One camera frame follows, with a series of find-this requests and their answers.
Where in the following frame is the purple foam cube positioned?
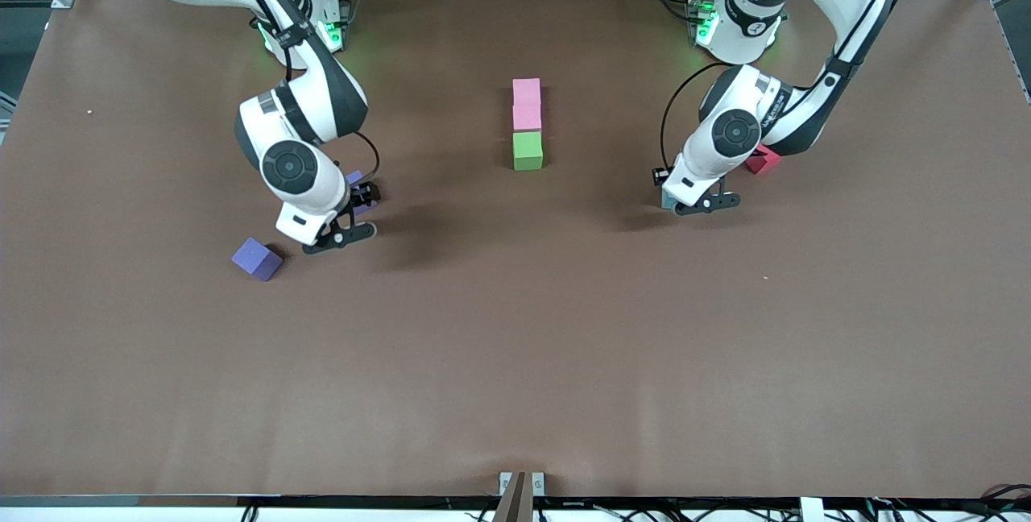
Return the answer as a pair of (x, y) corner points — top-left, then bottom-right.
(345, 171), (378, 215)
(231, 236), (284, 282)

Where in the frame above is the green foam cube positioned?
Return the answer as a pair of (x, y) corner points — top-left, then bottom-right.
(512, 131), (544, 172)

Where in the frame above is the red foam cube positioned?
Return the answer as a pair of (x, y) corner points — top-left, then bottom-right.
(745, 143), (783, 176)

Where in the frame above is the brown table cover sheet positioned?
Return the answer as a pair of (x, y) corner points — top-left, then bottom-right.
(0, 0), (1031, 500)

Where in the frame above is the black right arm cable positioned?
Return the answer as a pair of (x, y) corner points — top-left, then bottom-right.
(219, 0), (382, 184)

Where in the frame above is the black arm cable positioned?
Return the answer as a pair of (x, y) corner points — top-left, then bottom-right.
(219, 0), (382, 184)
(660, 0), (934, 173)

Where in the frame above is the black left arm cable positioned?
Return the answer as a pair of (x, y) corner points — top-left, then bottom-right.
(660, 0), (934, 173)

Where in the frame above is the small metal bracket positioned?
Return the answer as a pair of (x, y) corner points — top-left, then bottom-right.
(499, 471), (545, 497)

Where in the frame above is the brown wedge-shaped post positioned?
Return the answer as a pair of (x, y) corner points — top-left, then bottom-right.
(492, 471), (534, 522)

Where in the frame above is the black cable bundle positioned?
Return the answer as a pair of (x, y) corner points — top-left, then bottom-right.
(979, 483), (1031, 507)

